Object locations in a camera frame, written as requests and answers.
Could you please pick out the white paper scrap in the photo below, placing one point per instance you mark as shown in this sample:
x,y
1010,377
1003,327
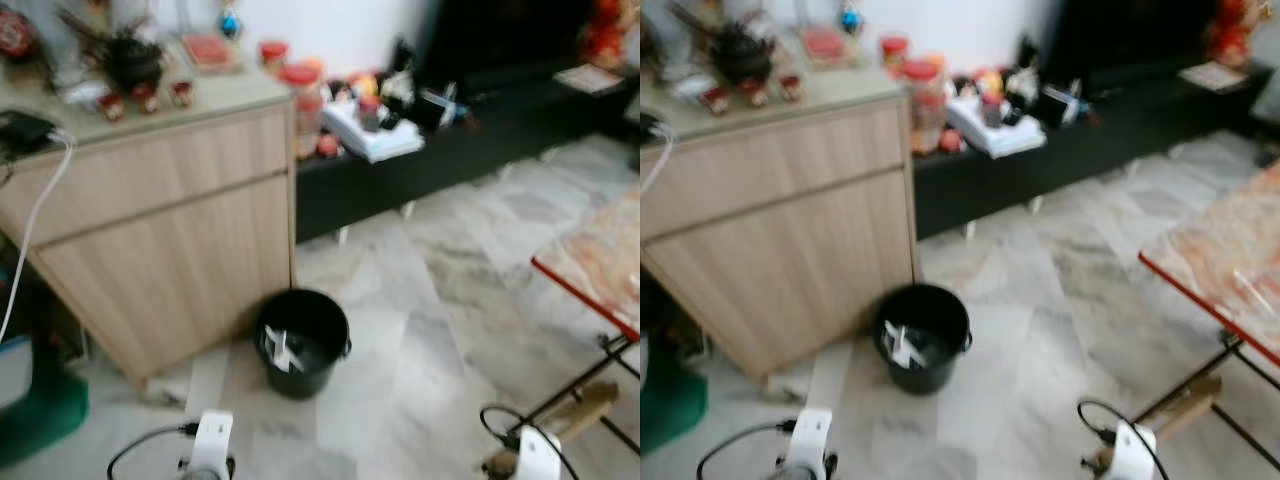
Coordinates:
x,y
902,347
282,352

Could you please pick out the black television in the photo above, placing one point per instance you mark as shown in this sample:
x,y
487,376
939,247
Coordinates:
x,y
500,40
1120,35

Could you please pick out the flat black device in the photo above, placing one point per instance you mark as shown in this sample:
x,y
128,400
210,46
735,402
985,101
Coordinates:
x,y
25,130
646,125

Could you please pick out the black rubbish bin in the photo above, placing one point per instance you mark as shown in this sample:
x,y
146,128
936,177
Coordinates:
x,y
925,345
300,350

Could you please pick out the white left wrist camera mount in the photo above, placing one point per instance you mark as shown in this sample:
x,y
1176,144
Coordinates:
x,y
212,445
808,440

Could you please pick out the light wood cabinet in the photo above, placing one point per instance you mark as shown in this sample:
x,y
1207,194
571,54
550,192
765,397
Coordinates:
x,y
170,230
780,220

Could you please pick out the small red cup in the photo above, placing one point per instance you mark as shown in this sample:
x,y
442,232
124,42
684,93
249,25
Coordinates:
x,y
790,87
146,97
752,91
180,93
111,106
716,99

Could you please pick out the blue ornament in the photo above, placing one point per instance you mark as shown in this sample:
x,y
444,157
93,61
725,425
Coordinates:
x,y
230,22
852,18

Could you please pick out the white flat box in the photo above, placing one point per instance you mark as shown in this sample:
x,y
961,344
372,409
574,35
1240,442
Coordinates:
x,y
995,135
375,140

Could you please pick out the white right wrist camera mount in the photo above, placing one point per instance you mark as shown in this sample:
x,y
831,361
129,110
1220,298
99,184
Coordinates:
x,y
1133,452
538,458

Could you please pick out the marble-pattern folding table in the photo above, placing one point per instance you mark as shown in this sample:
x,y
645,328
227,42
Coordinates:
x,y
1225,240
600,260

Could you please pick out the red figurine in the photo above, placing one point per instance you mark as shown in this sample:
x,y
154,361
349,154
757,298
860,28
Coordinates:
x,y
1235,28
608,30

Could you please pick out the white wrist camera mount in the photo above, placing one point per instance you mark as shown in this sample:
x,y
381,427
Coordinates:
x,y
808,440
538,458
1133,452
212,445

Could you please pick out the tall red-lid snack jar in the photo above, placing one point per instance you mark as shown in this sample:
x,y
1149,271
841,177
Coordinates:
x,y
303,105
925,100

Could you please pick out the short red-lid jar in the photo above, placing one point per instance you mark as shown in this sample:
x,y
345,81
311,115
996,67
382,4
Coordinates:
x,y
273,57
894,53

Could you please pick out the black incense pot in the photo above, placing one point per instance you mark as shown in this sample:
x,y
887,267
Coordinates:
x,y
133,62
746,55

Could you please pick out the green plastic container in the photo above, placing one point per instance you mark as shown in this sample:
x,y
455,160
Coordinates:
x,y
670,405
40,415

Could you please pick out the low black TV cabinet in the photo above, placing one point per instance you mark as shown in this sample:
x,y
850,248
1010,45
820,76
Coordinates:
x,y
480,150
1100,150

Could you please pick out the thin white booklet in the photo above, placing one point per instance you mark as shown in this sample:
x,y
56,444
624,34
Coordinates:
x,y
1214,75
590,78

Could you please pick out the red offering tray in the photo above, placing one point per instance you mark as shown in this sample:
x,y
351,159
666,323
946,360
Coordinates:
x,y
210,52
827,47

